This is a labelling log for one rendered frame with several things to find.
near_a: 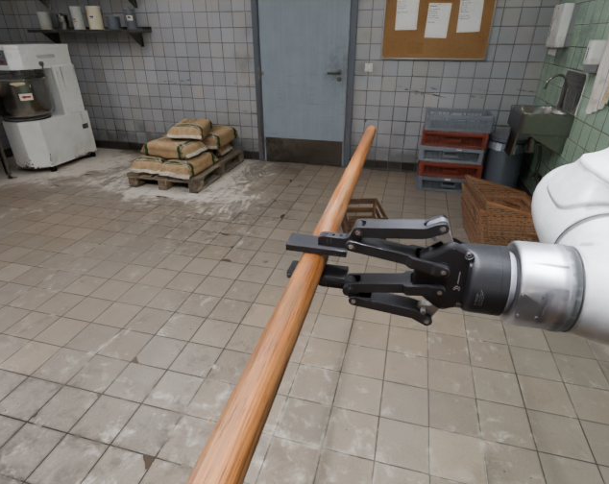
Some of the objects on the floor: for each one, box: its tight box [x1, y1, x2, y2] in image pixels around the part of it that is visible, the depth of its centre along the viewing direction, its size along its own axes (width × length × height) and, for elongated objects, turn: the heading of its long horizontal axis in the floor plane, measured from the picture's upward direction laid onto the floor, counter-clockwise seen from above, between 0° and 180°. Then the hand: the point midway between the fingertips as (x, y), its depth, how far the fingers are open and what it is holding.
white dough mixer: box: [0, 43, 97, 172], centre depth 453 cm, size 92×59×132 cm, turn 165°
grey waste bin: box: [480, 133, 528, 195], centre depth 390 cm, size 37×37×55 cm
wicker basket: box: [460, 197, 516, 246], centre depth 291 cm, size 49×56×28 cm
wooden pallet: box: [127, 149, 244, 194], centre depth 450 cm, size 120×80×14 cm, turn 165°
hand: (317, 258), depth 46 cm, fingers closed on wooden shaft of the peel, 3 cm apart
